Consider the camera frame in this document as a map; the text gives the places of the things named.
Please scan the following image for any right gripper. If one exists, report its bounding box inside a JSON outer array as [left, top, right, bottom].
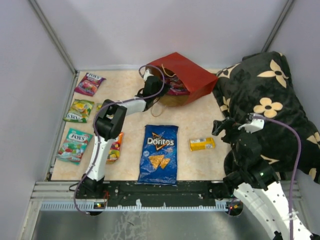
[[211, 116, 256, 166]]

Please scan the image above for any yellow snack bar packet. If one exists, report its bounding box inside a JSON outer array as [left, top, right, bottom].
[[189, 137, 216, 151]]

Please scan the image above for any twisted paper bag handle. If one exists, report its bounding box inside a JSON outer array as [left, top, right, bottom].
[[150, 103, 167, 118]]

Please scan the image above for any red paper bag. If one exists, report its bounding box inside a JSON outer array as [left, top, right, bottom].
[[148, 52, 218, 107]]

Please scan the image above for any green Fox's spring tea packet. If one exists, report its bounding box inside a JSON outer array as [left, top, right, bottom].
[[96, 103, 103, 113]]

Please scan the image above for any purple snack packet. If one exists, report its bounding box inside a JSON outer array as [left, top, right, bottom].
[[74, 72, 106, 97]]

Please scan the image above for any blue snack packet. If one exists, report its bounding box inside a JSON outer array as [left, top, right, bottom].
[[137, 124, 179, 186]]

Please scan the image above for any orange Fox's fruits packet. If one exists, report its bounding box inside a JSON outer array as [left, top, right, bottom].
[[106, 132, 124, 164]]

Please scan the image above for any teal Fox's candy packet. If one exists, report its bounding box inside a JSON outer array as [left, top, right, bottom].
[[55, 128, 93, 165]]

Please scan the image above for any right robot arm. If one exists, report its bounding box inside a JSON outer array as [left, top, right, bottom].
[[212, 113, 320, 240]]

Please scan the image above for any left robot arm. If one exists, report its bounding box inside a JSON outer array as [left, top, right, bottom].
[[74, 73, 170, 199]]

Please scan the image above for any black floral blanket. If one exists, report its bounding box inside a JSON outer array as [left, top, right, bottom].
[[213, 51, 320, 183]]

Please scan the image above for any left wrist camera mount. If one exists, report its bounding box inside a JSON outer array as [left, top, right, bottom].
[[142, 69, 154, 82]]

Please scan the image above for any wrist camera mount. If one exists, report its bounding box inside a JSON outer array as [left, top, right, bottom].
[[238, 113, 265, 134], [142, 69, 154, 82]]

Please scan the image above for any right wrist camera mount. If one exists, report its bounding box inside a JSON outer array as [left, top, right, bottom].
[[238, 113, 265, 134]]

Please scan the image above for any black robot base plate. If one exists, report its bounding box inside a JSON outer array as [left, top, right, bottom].
[[75, 180, 234, 208]]

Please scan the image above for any aluminium frame rail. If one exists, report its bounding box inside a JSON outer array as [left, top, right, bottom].
[[29, 180, 303, 213]]

